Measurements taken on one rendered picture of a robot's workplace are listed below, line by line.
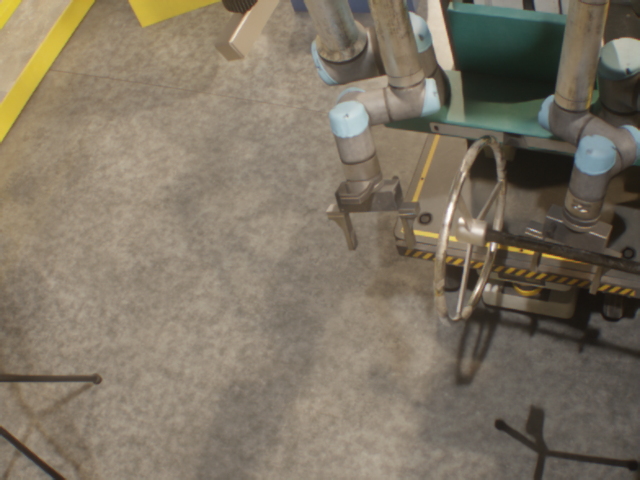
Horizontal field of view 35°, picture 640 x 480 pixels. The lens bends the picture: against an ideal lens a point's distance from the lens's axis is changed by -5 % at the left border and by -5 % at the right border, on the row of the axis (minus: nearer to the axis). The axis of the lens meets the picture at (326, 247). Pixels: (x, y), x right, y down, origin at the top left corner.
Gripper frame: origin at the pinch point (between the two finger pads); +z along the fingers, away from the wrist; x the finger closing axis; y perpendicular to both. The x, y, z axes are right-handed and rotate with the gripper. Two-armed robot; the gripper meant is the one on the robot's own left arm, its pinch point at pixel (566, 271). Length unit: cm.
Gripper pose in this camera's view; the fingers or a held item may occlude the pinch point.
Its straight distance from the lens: 216.0
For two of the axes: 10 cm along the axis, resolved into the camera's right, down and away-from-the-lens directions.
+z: -0.7, 7.7, 6.3
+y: -4.6, 5.4, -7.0
